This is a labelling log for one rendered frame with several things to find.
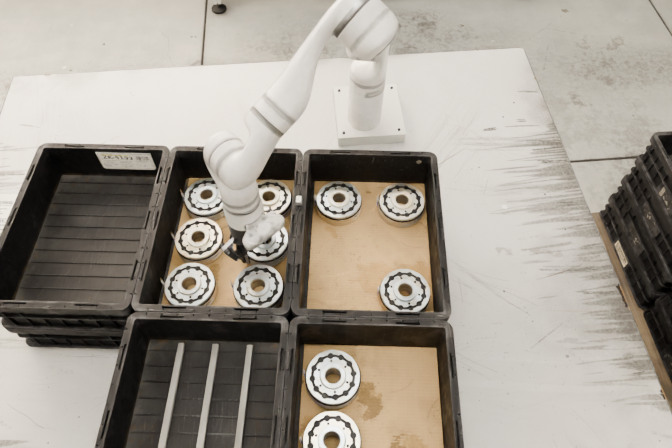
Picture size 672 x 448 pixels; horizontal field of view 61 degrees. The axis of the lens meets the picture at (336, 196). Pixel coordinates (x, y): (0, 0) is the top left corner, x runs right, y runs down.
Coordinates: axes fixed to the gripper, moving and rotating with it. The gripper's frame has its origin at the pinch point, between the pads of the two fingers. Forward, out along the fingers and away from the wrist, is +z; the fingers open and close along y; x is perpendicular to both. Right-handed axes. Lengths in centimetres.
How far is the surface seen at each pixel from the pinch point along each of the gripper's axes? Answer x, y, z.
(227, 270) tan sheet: -1.0, 6.7, 2.2
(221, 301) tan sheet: 3.9, 11.8, 2.2
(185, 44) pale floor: -163, -69, 86
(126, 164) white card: -36.7, 8.5, -2.5
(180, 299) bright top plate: -0.6, 18.1, -0.7
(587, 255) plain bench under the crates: 48, -63, 15
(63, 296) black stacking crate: -19.3, 35.4, 2.3
